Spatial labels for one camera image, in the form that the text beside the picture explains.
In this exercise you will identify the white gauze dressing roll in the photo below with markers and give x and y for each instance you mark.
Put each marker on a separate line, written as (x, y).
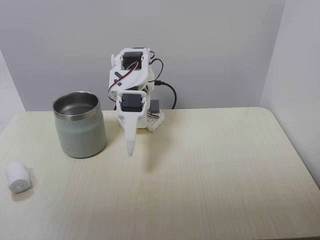
(18, 178)

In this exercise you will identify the steel cup pale green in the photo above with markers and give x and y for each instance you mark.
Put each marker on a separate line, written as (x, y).
(79, 125)

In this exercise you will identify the grey plug block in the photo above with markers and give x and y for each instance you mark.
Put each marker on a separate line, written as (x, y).
(155, 106)

